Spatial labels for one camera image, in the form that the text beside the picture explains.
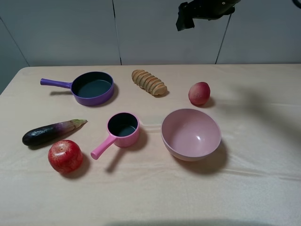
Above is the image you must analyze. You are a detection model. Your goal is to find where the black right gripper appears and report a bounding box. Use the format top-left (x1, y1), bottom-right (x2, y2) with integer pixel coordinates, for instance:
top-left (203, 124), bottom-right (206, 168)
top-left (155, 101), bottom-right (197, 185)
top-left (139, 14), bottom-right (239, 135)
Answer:
top-left (176, 0), bottom-right (235, 31)

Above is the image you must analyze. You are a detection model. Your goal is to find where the sliced bread loaf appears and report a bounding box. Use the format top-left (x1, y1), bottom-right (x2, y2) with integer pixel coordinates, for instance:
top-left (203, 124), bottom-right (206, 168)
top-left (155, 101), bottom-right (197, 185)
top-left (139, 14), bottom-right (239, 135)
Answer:
top-left (131, 70), bottom-right (167, 96)

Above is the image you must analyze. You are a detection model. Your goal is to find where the pink peach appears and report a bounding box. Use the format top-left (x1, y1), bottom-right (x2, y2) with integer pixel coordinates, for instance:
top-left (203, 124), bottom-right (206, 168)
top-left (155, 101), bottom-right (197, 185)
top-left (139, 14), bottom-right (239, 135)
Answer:
top-left (188, 82), bottom-right (211, 105)

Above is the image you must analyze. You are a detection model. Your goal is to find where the pink bowl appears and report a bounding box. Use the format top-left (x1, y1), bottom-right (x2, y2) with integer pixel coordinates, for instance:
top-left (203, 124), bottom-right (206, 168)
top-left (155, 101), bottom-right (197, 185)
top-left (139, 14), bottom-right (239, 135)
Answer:
top-left (161, 109), bottom-right (222, 161)

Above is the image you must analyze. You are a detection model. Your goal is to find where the purple frying pan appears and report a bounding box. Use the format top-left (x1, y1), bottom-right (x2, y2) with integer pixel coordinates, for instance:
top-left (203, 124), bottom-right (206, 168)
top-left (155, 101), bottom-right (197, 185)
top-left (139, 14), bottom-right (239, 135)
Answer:
top-left (40, 72), bottom-right (114, 106)

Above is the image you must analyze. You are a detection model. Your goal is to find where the small pink saucepan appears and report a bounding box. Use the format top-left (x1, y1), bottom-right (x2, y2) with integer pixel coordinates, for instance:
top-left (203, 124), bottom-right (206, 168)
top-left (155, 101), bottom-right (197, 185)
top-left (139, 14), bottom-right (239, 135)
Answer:
top-left (90, 112), bottom-right (140, 160)

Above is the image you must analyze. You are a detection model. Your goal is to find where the red apple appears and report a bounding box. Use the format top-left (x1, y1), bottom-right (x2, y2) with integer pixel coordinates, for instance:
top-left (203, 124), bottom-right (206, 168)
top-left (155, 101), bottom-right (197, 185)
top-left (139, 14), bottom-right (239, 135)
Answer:
top-left (48, 140), bottom-right (83, 174)

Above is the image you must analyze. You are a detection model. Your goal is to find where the purple eggplant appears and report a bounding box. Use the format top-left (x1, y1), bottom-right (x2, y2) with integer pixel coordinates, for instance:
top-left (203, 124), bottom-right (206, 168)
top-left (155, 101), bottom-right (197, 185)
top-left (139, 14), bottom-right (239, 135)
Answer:
top-left (22, 119), bottom-right (87, 146)

